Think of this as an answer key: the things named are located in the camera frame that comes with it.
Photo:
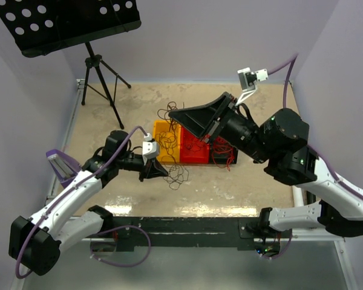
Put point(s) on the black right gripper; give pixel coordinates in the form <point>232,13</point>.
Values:
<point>202,119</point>

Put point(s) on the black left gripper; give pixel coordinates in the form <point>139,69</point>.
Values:
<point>152,169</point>

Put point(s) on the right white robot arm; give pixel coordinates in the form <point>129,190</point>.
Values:
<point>281,144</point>

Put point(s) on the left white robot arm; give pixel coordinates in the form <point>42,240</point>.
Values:
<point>37,242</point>

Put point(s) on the red plastic bin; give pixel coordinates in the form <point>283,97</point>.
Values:
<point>192,150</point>

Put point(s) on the black plastic bin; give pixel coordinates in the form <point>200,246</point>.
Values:
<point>222,153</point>

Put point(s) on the yellow plastic bin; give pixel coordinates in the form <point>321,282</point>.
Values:
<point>168,137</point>

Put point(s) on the purple plastic holder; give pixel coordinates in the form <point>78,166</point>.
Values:
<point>65,167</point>

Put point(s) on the white microphone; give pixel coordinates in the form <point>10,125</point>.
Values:
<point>298,199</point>

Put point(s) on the black perforated music stand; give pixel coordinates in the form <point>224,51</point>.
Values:
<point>39,28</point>

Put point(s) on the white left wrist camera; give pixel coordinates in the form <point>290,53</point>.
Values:
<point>150,148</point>

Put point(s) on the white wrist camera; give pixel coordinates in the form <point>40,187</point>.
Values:
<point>150,148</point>
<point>248,81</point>

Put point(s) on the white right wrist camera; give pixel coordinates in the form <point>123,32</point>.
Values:
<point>248,81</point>

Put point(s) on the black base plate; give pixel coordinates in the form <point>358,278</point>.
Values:
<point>185,232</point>

